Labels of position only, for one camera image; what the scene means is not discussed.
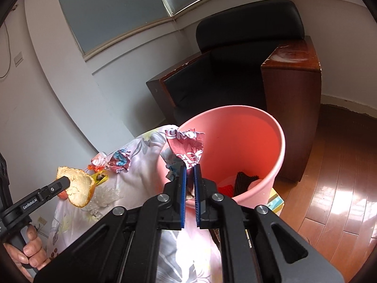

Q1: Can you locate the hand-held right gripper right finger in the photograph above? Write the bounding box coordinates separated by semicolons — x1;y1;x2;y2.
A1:
194;164;345;283

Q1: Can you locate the black leather wooden armchair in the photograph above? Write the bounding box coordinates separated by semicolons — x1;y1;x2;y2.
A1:
146;0;323;183

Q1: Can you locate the red white printed wrapper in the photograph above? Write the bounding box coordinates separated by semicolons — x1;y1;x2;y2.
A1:
160;127;206;183

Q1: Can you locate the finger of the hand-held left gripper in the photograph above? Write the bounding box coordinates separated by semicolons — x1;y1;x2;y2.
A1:
37;175;71;202

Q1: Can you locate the grey wall cable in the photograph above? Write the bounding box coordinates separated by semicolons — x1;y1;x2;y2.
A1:
0;21;12;79

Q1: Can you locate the frosted glass window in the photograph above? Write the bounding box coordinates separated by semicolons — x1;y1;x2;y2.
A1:
53;0;345;62

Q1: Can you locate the orange peel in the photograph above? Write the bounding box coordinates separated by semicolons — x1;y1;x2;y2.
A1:
57;166;96;208

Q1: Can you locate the yellow wrapper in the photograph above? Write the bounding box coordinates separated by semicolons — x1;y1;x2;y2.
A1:
93;172;109;187

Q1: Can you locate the clear plastic bag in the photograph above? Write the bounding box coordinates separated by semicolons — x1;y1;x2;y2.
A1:
88;187;121;213

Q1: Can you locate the black foam fruit net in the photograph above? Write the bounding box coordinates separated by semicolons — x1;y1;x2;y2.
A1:
234;171;260;196

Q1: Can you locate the striped cardboard box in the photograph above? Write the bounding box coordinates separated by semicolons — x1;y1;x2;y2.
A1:
266;186;286;216

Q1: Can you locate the pink white wrapper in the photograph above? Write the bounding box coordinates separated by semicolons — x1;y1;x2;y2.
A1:
90;152;108;167

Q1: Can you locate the red wrapper with blue print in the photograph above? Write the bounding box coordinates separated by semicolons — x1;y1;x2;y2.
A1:
107;149;132;174

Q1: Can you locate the pink plastic bucket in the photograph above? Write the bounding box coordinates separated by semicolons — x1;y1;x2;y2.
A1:
156;105;286;216

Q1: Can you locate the person's left hand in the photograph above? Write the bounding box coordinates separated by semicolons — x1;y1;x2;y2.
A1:
3;224;51;282

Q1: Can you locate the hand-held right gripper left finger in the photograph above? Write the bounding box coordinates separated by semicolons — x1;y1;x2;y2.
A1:
34;165;189;283

